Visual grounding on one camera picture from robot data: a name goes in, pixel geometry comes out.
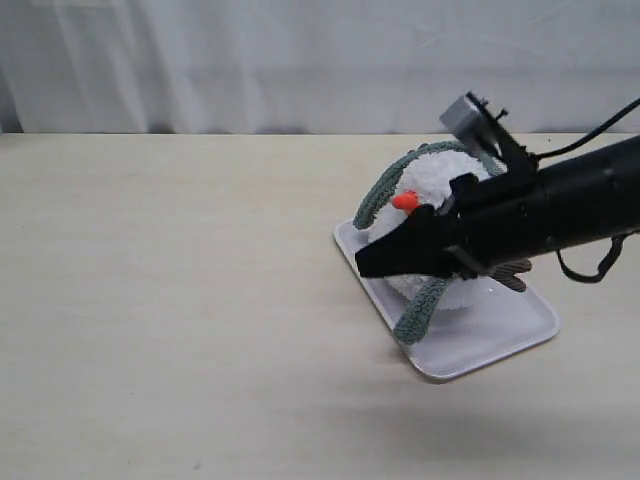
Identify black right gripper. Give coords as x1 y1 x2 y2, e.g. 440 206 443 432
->
355 173 545 278

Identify white plush snowman toy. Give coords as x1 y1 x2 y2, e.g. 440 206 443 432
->
356 142 500 310

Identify green fuzzy scarf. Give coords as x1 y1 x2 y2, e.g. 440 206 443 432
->
352 141 502 345

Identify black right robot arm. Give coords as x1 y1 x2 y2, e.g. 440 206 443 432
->
355 137 639 284

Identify white backdrop curtain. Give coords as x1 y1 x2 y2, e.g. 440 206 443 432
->
1 1 639 134

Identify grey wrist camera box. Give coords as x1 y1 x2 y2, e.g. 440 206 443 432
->
439 92 488 148

